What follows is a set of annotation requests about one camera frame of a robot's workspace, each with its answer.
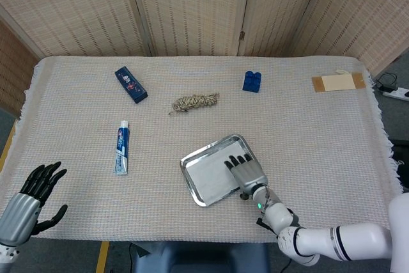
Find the dark blue carton box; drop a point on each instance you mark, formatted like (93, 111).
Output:
(130, 85)

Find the blue building block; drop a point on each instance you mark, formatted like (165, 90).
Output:
(252, 82)

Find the blue white toothpaste tube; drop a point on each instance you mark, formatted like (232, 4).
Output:
(121, 150)

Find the silver metal tray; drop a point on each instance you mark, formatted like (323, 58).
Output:
(188, 161)

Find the brown and cream card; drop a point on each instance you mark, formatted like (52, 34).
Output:
(338, 82)

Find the white power strip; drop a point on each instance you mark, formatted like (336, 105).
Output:
(397, 93)

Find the black equipment case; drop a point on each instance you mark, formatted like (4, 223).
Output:
(401, 158)

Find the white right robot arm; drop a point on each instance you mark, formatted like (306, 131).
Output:
(319, 238)

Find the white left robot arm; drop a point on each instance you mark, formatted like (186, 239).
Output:
(6, 254)

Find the woven folding screen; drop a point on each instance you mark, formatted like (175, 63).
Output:
(191, 7)

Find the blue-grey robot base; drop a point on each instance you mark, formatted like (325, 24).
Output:
(201, 258)

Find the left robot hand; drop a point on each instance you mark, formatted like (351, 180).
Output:
(22, 212)

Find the brass screen hinge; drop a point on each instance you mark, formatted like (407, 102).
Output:
(242, 36)

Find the beige woven tablecloth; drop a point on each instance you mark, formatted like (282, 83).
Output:
(303, 145)

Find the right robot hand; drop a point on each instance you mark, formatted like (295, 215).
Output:
(249, 174)

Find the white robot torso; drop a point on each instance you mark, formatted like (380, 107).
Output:
(401, 234)

